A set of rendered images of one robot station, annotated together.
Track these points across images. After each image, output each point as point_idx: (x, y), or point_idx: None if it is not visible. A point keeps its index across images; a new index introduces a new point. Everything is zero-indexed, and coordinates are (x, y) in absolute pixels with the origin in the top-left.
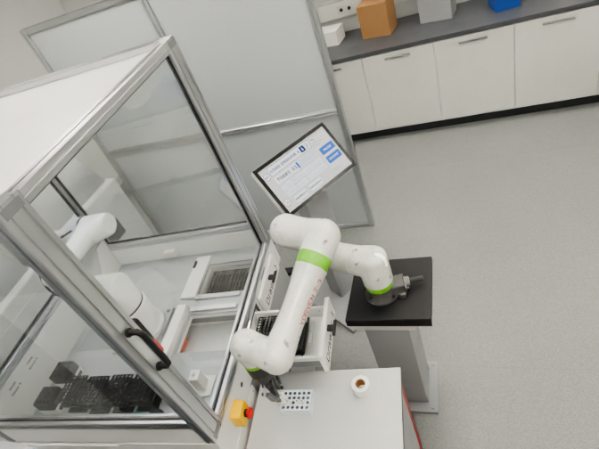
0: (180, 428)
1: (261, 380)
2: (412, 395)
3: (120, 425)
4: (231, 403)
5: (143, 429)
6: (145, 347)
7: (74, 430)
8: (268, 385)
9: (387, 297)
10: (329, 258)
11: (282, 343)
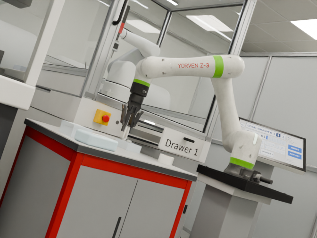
0: (82, 74)
1: (130, 96)
2: None
3: (66, 67)
4: (105, 110)
5: (69, 74)
6: (120, 9)
7: (49, 72)
8: (130, 105)
9: (236, 169)
10: (223, 64)
11: (162, 58)
